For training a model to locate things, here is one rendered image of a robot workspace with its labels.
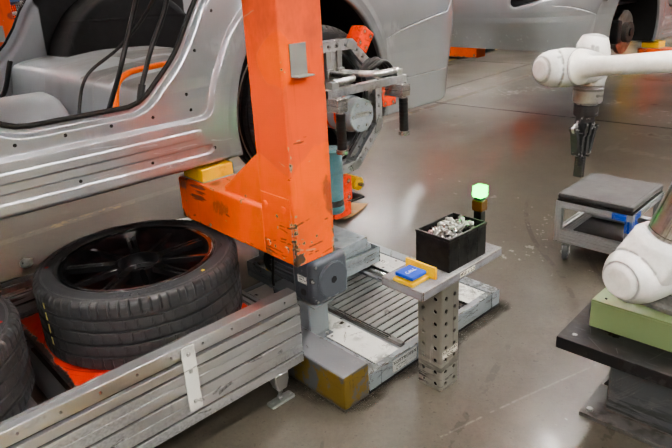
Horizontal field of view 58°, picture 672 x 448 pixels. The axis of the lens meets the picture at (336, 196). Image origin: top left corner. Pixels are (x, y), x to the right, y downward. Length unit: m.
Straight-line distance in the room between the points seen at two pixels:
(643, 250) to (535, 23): 3.03
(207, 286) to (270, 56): 0.73
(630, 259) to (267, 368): 1.13
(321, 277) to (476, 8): 3.01
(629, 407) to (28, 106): 2.46
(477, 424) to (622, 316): 0.55
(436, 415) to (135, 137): 1.32
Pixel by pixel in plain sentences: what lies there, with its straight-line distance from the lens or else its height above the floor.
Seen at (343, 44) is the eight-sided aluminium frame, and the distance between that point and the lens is 2.44.
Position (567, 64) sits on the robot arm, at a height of 1.08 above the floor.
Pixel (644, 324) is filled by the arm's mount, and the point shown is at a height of 0.36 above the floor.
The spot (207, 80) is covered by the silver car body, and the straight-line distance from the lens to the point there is 2.21.
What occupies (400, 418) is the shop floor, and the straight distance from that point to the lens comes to 2.10.
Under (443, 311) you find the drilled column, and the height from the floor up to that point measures 0.31.
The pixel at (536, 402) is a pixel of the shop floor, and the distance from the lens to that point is 2.21.
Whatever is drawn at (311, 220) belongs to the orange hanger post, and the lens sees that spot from 1.86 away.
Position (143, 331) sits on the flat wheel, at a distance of 1.92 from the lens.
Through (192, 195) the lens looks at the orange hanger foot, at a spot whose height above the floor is 0.63.
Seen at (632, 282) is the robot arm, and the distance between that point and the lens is 1.76.
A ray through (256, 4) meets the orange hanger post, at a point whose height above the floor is 1.29.
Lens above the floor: 1.35
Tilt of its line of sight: 20 degrees down
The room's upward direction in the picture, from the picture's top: 3 degrees counter-clockwise
